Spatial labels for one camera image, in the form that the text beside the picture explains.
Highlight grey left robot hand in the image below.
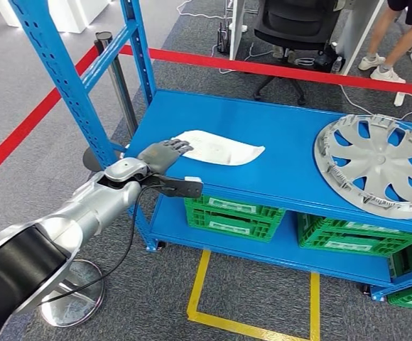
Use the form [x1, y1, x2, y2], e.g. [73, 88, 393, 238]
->
[137, 139, 195, 176]

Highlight thin black pole stand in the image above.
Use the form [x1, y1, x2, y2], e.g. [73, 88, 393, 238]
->
[82, 146, 122, 173]

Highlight grey wheel hubcap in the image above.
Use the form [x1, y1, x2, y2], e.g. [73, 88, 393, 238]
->
[313, 114, 412, 220]

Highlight black office chair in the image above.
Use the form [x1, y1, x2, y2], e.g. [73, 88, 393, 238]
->
[253, 0, 342, 107]

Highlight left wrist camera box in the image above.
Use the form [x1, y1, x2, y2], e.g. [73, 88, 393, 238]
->
[152, 174, 204, 199]

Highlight blue metal shelf rack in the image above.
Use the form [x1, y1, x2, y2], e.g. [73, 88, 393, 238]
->
[8, 0, 412, 302]

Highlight person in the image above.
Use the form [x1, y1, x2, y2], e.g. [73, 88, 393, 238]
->
[358, 0, 412, 85]

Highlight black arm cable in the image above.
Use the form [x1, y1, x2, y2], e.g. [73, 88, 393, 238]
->
[40, 183, 165, 307]

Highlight white curved plastic part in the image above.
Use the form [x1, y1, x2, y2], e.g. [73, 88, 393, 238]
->
[171, 130, 266, 166]

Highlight white floor cable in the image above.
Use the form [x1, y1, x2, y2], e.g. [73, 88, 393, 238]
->
[339, 85, 412, 121]

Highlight chrome stanchion post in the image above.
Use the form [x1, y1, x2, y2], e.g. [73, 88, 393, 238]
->
[95, 31, 139, 140]
[40, 259, 105, 328]

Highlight black router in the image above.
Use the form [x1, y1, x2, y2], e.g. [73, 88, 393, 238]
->
[217, 21, 232, 55]

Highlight white platform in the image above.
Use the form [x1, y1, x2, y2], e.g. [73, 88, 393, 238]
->
[0, 0, 110, 34]

